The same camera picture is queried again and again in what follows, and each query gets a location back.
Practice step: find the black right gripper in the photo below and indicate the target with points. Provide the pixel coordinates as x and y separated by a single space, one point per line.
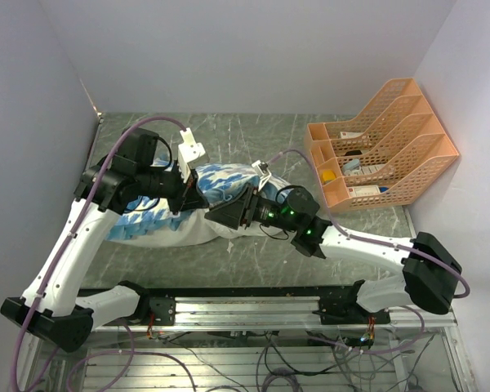
238 211

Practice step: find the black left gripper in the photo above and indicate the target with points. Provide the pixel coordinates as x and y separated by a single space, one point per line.
187 197

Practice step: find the blue houndstooth bear pillowcase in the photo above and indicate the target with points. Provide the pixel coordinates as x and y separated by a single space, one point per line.
142 205

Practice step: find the white pillow insert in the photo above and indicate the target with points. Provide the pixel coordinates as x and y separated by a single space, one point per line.
159 228

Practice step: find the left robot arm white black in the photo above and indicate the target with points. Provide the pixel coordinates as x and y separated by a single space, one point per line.
51 308

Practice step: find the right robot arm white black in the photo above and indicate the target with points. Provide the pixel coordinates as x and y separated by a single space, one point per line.
423 272

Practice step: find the yellow object in organizer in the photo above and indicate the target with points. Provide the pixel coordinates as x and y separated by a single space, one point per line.
327 176

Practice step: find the white red box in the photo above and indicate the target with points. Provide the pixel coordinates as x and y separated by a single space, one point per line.
364 191

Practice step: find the light blue stapler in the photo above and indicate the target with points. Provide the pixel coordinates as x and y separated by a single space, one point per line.
351 165

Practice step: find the white box in back slot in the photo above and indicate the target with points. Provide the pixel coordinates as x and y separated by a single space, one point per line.
350 135

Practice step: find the orange plastic file organizer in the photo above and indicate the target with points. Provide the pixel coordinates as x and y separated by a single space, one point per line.
403 150

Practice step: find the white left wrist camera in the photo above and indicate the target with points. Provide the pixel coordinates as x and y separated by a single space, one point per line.
190 154

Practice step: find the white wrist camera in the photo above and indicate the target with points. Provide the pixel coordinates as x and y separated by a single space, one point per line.
190 154
262 170

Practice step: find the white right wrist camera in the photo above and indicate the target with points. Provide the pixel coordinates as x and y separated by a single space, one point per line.
262 170

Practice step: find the aluminium rail frame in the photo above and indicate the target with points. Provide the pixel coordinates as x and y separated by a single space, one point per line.
255 313

